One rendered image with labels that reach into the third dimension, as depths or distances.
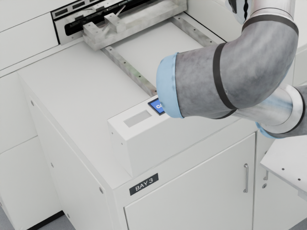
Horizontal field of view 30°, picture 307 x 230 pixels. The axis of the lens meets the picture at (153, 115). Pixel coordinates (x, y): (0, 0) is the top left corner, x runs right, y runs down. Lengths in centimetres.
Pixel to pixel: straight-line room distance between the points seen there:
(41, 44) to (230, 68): 107
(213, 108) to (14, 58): 103
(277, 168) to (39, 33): 87
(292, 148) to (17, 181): 109
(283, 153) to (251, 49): 64
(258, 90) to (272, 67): 4
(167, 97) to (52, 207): 145
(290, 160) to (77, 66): 76
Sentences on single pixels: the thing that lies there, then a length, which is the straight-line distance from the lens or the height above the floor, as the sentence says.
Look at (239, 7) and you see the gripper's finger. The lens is 144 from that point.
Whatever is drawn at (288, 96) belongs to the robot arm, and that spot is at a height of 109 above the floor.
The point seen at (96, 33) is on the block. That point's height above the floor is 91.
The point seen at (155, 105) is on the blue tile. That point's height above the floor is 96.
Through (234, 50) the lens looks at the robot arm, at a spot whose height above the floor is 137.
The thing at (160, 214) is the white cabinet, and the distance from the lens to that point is 166.
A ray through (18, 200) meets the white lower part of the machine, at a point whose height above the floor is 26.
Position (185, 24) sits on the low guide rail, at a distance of 194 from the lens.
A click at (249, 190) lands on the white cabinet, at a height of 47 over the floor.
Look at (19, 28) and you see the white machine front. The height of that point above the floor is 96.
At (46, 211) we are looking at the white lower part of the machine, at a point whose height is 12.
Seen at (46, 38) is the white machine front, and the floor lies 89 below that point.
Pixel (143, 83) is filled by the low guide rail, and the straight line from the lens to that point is 171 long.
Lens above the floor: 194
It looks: 43 degrees down
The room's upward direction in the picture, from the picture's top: 7 degrees counter-clockwise
